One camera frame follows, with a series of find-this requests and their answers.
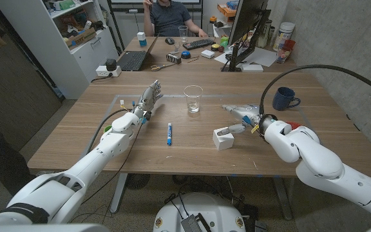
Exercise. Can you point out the grey table leg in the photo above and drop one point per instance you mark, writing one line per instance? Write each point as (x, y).
(282, 198)
(118, 193)

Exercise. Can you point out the tall drinking glass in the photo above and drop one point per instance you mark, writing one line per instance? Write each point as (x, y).
(183, 33)

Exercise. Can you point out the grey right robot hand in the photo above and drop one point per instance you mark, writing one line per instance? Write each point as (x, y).
(248, 112)

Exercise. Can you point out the black keyboard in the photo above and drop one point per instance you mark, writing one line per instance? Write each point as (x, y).
(198, 44)

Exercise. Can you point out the blue round button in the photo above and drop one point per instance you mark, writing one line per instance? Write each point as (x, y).
(185, 54)

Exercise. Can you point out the wooden pencil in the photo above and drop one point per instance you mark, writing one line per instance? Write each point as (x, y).
(193, 59)

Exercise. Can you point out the white and blue box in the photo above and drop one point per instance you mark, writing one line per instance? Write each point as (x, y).
(141, 39)

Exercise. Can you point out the white paper sheets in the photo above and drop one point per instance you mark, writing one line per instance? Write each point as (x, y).
(262, 56)

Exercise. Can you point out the green block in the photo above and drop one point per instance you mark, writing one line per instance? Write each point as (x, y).
(224, 42)

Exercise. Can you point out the dark blue mug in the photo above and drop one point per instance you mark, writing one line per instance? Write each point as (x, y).
(282, 98)

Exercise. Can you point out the white canister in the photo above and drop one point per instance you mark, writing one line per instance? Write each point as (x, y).
(283, 33)

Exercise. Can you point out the red bowl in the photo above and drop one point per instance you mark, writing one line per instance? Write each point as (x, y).
(294, 125)

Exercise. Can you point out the black and silver device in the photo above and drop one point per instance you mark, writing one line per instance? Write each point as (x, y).
(173, 58)

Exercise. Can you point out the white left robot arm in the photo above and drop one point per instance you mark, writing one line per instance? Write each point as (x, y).
(108, 145)

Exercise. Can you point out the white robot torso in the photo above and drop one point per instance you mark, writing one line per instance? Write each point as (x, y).
(205, 209)

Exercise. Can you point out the small clear glass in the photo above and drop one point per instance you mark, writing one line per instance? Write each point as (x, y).
(176, 47)

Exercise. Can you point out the black power adapter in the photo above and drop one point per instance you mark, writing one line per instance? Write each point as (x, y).
(110, 64)

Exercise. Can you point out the black computer monitor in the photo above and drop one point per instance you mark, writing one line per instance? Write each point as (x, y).
(246, 19)

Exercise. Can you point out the black floor fan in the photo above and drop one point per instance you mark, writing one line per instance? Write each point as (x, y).
(137, 181)

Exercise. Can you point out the yellow round button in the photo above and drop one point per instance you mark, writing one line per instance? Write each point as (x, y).
(215, 47)

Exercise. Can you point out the white shelf cabinet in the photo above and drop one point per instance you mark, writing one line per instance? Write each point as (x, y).
(60, 64)

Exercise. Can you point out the black computer mouse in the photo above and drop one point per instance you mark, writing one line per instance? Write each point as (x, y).
(169, 41)

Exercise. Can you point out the blue marker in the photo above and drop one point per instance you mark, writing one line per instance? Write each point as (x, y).
(169, 133)

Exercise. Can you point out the orange box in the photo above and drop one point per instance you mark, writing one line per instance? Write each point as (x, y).
(225, 9)

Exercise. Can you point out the black laptop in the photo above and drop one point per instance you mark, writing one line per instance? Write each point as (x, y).
(132, 60)

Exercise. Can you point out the green tape roll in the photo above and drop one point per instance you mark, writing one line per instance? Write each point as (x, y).
(107, 129)

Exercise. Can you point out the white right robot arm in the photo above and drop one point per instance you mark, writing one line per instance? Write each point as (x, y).
(317, 158)

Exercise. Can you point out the clear plastic cup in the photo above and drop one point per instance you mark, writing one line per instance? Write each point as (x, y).
(193, 100)

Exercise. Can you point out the seated person in dark shirt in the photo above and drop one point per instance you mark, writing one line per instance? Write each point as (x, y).
(169, 17)

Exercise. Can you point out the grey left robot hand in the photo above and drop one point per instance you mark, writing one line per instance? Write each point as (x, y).
(148, 100)

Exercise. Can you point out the cardboard box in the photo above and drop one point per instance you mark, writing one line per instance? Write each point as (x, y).
(80, 38)

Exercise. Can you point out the flat white box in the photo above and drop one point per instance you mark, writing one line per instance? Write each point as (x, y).
(252, 67)

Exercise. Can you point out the white cube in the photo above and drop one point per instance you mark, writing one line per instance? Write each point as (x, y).
(224, 143)

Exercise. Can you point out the small white box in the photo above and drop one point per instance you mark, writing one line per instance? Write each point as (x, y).
(207, 53)

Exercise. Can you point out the white power strip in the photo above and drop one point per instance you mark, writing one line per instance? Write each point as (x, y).
(101, 72)

